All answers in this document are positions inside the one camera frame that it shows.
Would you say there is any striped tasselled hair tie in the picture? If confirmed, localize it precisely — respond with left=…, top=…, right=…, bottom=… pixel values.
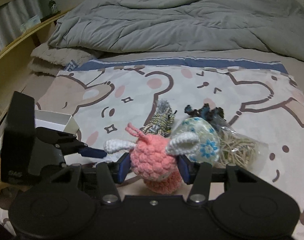
left=141, top=99, right=178, bottom=138

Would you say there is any yellow wooden bedside shelf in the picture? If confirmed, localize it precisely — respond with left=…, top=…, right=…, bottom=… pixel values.
left=0, top=11, right=66, bottom=116

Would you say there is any dark blue brown scrunchie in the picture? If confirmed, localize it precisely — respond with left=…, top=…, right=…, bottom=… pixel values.
left=184, top=103, right=225, bottom=124

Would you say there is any cartoon bear print cloth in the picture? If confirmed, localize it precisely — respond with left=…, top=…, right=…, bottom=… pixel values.
left=0, top=57, right=304, bottom=240

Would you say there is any grey quilted duvet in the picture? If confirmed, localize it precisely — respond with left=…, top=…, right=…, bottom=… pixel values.
left=48, top=0, right=304, bottom=61

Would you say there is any blue floral fabric pouch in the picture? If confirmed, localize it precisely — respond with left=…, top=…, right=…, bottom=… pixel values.
left=170, top=117, right=220, bottom=165

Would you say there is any green glass bottle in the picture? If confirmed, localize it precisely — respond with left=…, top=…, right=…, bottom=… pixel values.
left=48, top=0, right=59, bottom=15

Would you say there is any tissue pack on shelf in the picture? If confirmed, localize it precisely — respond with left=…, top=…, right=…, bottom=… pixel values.
left=20, top=15, right=41, bottom=34

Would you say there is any plastic bag of beige cords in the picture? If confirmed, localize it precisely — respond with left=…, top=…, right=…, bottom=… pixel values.
left=216, top=126, right=265, bottom=169

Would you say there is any pink white crochet bunny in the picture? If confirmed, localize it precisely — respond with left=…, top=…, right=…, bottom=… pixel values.
left=104, top=123, right=200, bottom=194

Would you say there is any white cardboard box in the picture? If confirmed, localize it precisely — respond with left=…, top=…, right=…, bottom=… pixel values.
left=34, top=110, right=79, bottom=136

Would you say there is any beige fluffy folded blanket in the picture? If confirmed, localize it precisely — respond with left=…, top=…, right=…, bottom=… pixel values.
left=27, top=43, right=102, bottom=76

